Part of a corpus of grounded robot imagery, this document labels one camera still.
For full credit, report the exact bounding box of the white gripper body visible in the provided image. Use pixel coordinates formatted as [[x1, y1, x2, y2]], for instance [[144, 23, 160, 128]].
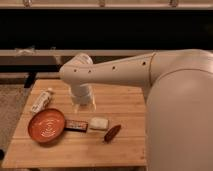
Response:
[[70, 84, 93, 105]]

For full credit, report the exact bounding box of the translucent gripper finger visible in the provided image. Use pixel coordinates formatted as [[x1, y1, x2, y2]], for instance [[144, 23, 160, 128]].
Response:
[[73, 104, 80, 113], [89, 102, 96, 112]]

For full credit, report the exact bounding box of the white sponge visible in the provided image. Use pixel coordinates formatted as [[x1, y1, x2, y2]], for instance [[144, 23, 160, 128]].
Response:
[[89, 117, 109, 130]]

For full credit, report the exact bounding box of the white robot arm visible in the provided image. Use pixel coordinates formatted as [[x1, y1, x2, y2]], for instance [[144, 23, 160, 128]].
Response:
[[60, 49, 213, 171]]

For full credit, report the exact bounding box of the orange ceramic bowl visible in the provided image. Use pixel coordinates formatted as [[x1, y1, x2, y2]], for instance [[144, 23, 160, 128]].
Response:
[[27, 108, 65, 143]]

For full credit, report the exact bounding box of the dark chocolate bar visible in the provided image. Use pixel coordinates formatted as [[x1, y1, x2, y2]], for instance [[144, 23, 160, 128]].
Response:
[[65, 120, 88, 132]]

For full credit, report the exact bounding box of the white squeeze tube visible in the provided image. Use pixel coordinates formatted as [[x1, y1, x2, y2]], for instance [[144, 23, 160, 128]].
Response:
[[30, 88, 53, 114]]

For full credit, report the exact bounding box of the brown oblong pod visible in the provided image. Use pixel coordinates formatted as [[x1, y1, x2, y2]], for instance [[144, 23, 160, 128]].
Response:
[[104, 125, 121, 143]]

